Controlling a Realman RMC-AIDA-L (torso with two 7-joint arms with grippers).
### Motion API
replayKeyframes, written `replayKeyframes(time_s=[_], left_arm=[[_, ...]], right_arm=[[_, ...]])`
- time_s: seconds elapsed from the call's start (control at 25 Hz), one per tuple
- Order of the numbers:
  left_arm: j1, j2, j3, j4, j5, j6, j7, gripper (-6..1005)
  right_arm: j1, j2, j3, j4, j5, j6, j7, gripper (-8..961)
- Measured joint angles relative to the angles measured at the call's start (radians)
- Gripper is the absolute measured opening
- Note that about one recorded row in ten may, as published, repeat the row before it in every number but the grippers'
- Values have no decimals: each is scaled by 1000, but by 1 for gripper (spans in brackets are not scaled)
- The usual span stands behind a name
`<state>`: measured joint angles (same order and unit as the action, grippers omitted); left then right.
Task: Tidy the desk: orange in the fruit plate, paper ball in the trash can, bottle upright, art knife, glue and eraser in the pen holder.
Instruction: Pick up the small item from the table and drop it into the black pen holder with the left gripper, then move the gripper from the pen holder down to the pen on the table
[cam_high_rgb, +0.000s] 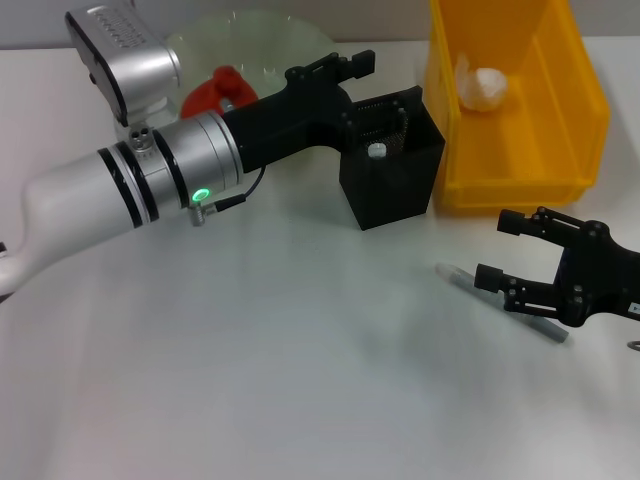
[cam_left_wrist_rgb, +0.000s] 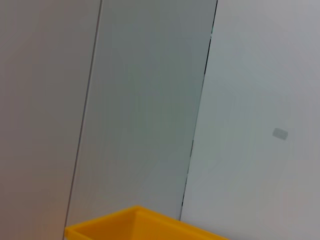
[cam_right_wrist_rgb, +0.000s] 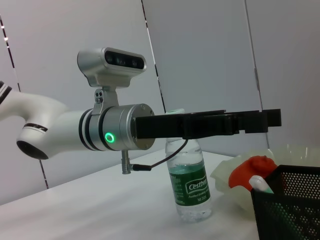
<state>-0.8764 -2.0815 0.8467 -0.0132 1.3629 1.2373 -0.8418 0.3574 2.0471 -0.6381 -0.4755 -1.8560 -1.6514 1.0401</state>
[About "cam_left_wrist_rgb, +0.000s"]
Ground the yellow plastic bin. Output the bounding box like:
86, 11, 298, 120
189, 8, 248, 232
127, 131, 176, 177
64, 204, 232, 240

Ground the grey tape patch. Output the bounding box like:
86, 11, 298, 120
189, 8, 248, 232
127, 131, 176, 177
272, 127, 289, 140

